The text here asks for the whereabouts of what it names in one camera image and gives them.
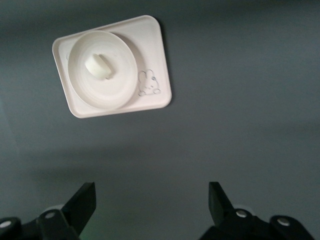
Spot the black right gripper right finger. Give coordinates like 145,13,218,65
199,181,316,240

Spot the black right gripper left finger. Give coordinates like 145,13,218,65
0,181,97,240

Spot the cream rectangular rabbit tray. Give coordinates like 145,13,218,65
51,14,173,119

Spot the round cream speckled plate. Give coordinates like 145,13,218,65
67,30,139,112

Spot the white steamed bun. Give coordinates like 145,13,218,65
84,53,113,81

